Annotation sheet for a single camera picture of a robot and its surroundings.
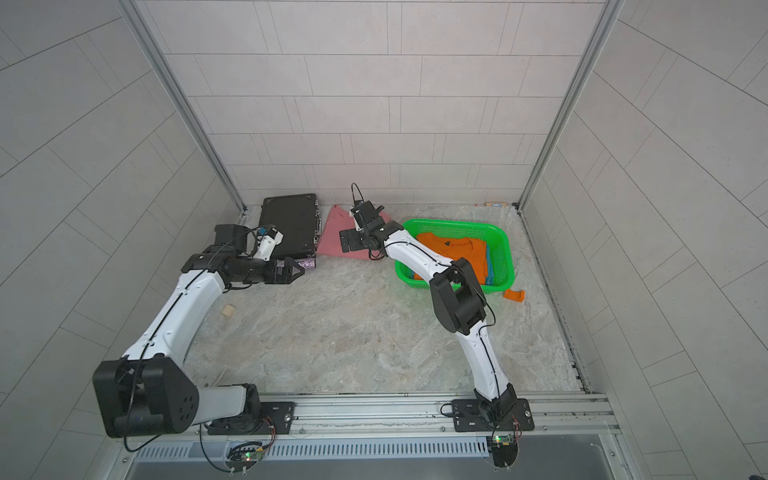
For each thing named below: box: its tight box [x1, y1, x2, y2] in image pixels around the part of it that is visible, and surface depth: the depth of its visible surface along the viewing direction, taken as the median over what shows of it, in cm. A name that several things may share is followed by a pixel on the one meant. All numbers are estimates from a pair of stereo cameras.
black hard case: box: [259, 193, 321, 260], surface depth 112 cm
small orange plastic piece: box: [502, 288, 525, 303], surface depth 93 cm
